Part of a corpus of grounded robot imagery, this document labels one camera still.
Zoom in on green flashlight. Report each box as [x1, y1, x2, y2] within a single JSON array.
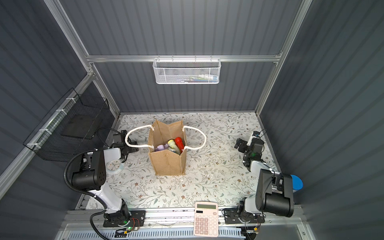
[[168, 139, 181, 155]]

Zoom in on brown jute tote bag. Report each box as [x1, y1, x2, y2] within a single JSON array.
[[125, 120, 207, 176]]

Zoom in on red flashlight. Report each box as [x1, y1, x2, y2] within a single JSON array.
[[175, 137, 185, 153]]

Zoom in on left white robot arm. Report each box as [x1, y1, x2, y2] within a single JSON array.
[[65, 129, 139, 215]]

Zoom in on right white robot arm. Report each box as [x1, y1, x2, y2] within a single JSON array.
[[235, 137, 294, 221]]

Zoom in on clear tape roll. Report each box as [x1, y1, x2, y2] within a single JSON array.
[[106, 160, 125, 175]]

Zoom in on blue lid pencil tube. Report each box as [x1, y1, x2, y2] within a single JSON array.
[[291, 175, 304, 193]]

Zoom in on pink desk calculator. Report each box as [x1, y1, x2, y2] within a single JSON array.
[[194, 202, 219, 238]]

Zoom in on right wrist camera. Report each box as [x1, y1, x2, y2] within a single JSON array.
[[247, 131, 261, 147]]

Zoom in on black wire side basket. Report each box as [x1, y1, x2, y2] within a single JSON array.
[[23, 89, 114, 162]]

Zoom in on black corrugated cable hose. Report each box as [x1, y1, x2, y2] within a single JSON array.
[[62, 127, 124, 240]]

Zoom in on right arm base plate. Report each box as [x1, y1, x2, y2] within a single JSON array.
[[221, 208, 265, 225]]

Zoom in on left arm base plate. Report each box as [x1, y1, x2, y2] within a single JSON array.
[[103, 211, 146, 228]]

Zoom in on white wire wall basket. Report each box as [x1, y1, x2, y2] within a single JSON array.
[[153, 59, 222, 85]]

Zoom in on markers in wall basket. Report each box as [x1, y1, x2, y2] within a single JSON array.
[[180, 74, 219, 84]]

